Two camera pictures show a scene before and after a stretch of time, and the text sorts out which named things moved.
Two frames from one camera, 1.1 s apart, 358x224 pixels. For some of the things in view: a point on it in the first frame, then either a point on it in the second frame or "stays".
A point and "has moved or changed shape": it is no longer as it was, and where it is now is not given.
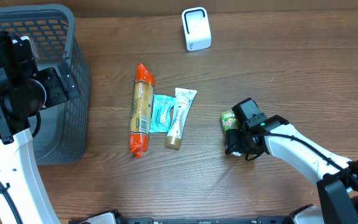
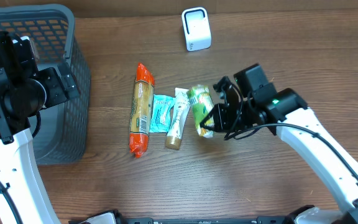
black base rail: x=116 y=218 stays
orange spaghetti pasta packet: x=140 y=110 stays
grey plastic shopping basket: x=62 y=137 stays
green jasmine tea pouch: x=229 y=120 has moved or changed shape
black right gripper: x=235 y=145 → x=221 y=112
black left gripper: x=62 y=83 stays
